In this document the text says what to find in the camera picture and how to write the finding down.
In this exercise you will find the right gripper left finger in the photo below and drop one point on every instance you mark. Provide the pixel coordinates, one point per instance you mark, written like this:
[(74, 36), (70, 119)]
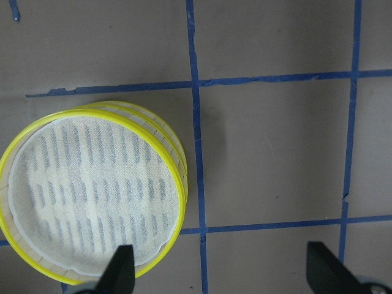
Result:
[(119, 275)]

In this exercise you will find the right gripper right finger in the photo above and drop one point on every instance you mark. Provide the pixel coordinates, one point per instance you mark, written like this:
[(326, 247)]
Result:
[(326, 274)]

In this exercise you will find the yellow steamer layer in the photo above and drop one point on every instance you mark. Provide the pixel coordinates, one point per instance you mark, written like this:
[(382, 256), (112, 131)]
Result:
[(75, 187), (154, 130)]

